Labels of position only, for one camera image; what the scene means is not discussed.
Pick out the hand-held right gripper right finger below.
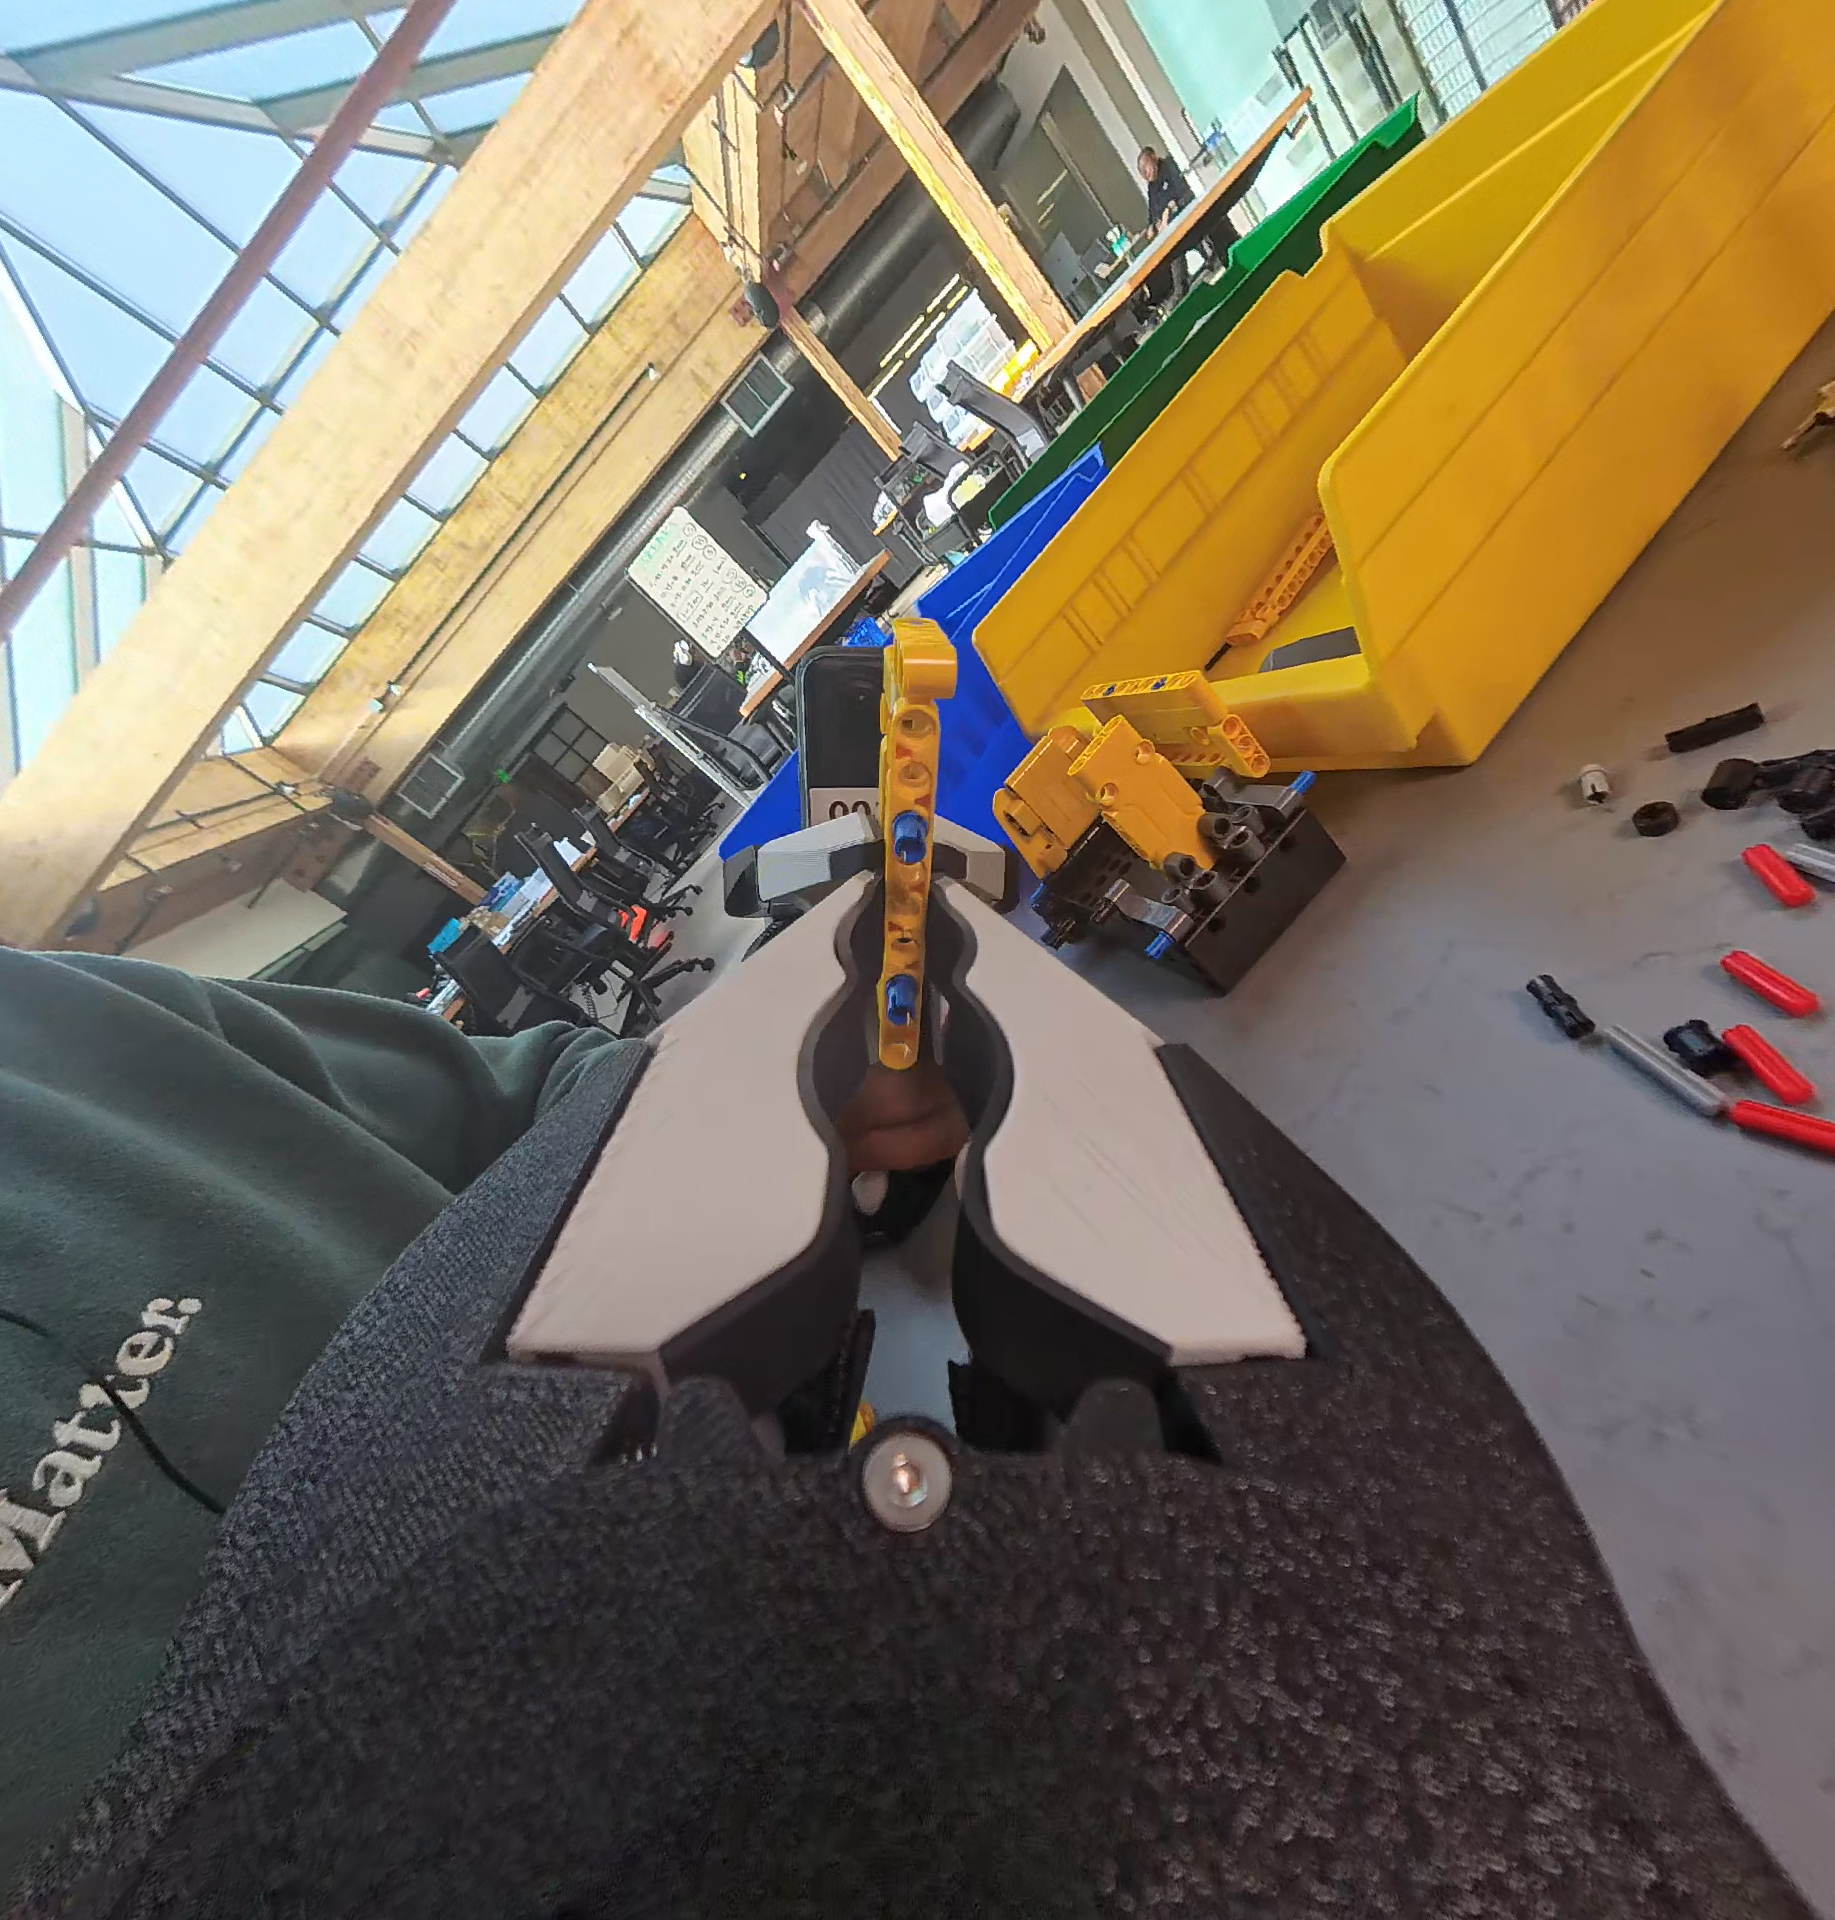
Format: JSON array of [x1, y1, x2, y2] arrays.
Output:
[[936, 882, 1310, 1455]]

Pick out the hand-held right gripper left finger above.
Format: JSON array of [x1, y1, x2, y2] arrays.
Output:
[[507, 870, 880, 1455]]

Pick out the blue plastic bin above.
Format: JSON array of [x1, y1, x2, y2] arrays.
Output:
[[719, 441, 1110, 916]]

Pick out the black and yellow lego model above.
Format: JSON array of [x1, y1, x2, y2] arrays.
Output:
[[993, 671, 1348, 997]]

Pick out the pile of small lego pins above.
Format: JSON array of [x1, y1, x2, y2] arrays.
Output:
[[1527, 701, 1835, 1165]]

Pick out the person's left hand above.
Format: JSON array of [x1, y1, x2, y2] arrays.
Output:
[[835, 1053, 968, 1173]]

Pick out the black office chair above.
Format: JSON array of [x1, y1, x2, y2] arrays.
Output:
[[489, 825, 717, 1037]]

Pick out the green plastic bin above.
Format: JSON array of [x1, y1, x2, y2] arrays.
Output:
[[986, 91, 1426, 529]]

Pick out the person in green sweatshirt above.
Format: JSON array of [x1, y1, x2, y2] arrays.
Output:
[[0, 936, 621, 1914]]

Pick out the wooden top desk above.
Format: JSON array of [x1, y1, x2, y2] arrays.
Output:
[[1030, 85, 1313, 384]]

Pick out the yellow plastic bin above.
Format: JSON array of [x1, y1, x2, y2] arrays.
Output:
[[972, 0, 1835, 771]]

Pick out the yellow lego ladder frame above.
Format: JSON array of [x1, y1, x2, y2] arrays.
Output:
[[1225, 509, 1334, 646]]

